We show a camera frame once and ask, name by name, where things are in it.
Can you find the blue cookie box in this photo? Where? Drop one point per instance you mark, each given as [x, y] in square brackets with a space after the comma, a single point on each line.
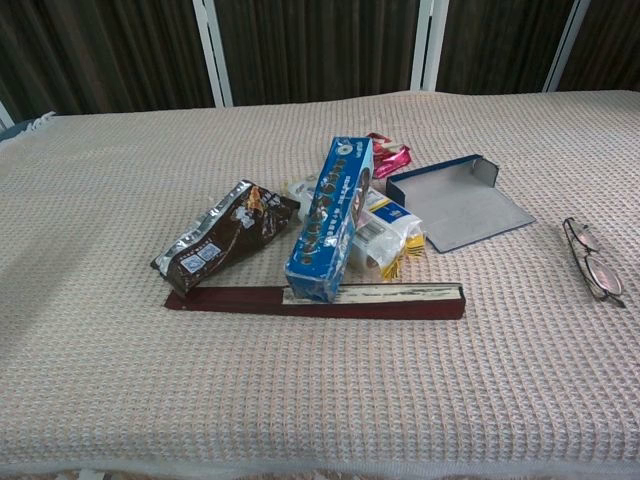
[325, 225]

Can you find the blue cloth with white fringe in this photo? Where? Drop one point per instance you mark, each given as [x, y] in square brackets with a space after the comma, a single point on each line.
[15, 131]

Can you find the beige waffle weave tablecloth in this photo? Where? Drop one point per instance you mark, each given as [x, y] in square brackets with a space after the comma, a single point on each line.
[320, 390]

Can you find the pink candy wrapper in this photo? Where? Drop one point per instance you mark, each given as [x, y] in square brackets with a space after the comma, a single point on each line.
[395, 159]

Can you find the dark-framed eyeglasses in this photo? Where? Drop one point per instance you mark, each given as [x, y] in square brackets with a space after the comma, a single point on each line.
[605, 280]

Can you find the dark blue glasses case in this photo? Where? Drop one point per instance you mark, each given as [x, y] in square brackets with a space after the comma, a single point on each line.
[465, 210]

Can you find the white and yellow snack bag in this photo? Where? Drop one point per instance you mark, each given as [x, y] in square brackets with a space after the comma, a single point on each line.
[385, 235]

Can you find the grey aluminium extrusion post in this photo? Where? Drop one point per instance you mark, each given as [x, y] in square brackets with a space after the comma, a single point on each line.
[4, 115]
[429, 45]
[212, 55]
[567, 45]

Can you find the dark brown curtain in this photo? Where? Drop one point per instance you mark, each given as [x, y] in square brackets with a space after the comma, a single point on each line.
[310, 50]

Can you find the small white snack packet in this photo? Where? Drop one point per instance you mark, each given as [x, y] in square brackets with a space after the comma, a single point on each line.
[300, 192]

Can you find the brown foil snack bag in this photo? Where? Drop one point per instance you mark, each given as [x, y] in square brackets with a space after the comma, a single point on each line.
[225, 235]

